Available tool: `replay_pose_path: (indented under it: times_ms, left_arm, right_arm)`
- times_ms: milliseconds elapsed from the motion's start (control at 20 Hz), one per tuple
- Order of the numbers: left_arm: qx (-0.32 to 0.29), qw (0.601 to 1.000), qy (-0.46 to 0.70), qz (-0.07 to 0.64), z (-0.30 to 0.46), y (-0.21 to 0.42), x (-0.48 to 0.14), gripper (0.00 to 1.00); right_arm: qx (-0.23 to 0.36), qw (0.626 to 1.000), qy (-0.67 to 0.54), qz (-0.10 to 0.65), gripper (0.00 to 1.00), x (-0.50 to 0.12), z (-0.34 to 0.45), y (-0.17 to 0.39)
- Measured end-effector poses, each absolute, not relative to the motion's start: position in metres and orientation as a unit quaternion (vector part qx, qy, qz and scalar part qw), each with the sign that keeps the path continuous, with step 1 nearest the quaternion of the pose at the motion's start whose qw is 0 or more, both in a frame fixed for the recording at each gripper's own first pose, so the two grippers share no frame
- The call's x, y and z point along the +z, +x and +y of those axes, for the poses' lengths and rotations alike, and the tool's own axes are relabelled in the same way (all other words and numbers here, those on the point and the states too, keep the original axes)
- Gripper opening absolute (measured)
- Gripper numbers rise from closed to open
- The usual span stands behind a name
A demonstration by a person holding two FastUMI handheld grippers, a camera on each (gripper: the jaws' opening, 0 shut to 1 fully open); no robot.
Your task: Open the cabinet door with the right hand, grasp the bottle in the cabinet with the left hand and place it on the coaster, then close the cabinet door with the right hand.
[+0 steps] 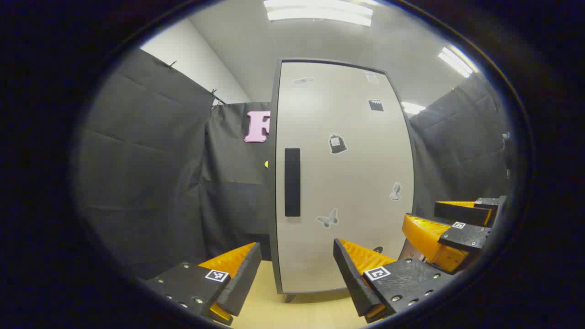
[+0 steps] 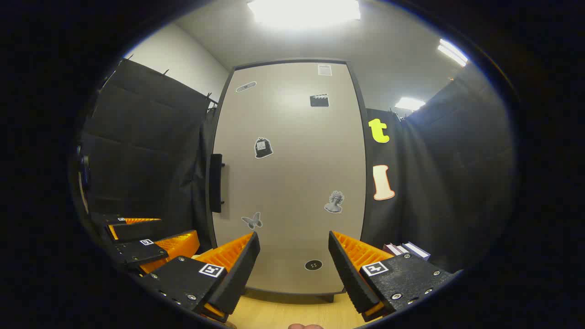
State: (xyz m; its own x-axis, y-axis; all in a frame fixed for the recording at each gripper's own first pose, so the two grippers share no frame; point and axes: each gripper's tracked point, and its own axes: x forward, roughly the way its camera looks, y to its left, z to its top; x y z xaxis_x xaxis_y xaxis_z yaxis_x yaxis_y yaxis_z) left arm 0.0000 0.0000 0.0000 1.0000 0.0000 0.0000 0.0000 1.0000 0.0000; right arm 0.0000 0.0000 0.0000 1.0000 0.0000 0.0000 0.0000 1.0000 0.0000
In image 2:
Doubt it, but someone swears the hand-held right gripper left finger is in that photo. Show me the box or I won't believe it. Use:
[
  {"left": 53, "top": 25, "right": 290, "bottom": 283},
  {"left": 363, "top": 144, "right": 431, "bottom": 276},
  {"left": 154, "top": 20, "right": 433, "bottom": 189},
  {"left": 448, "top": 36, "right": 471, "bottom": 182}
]
[{"left": 138, "top": 231, "right": 261, "bottom": 323}]

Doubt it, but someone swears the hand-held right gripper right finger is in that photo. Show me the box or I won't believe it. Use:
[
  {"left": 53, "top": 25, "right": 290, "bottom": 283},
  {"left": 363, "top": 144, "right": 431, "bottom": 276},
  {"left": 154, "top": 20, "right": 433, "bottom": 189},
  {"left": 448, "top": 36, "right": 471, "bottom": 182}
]
[{"left": 328, "top": 230, "right": 458, "bottom": 323}]

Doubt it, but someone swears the black cabinet door handle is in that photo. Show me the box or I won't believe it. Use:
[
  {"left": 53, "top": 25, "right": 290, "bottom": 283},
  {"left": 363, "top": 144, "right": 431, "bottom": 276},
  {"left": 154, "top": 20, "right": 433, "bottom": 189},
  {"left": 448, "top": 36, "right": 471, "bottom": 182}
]
[{"left": 209, "top": 154, "right": 226, "bottom": 214}]

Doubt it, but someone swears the grey cabinet door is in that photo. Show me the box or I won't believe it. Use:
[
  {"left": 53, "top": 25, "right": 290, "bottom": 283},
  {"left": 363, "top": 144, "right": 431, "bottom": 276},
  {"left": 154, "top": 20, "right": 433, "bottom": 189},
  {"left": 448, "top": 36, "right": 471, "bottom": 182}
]
[{"left": 213, "top": 60, "right": 368, "bottom": 295}]

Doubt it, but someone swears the black backdrop cloth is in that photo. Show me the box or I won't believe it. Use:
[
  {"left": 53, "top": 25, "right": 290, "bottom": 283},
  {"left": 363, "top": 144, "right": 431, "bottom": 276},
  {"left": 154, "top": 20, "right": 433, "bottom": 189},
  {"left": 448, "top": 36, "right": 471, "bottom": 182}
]
[{"left": 78, "top": 58, "right": 518, "bottom": 276}]

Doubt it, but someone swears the small ceiling light panel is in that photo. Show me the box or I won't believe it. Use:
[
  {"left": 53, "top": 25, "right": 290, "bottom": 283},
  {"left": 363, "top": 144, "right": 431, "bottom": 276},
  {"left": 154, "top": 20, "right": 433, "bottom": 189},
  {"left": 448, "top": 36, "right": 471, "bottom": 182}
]
[{"left": 395, "top": 96, "right": 426, "bottom": 111}]

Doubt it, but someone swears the long ceiling light panel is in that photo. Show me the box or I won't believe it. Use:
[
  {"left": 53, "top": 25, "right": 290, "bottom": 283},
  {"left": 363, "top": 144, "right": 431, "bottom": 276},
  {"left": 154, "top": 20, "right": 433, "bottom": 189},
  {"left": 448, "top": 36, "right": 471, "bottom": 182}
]
[{"left": 436, "top": 38, "right": 469, "bottom": 68}]

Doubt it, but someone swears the large ceiling light panel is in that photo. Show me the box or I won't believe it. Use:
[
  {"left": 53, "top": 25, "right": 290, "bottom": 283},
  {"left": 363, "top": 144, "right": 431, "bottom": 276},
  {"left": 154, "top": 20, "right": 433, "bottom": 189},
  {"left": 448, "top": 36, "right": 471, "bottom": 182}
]
[{"left": 247, "top": 0, "right": 362, "bottom": 31}]

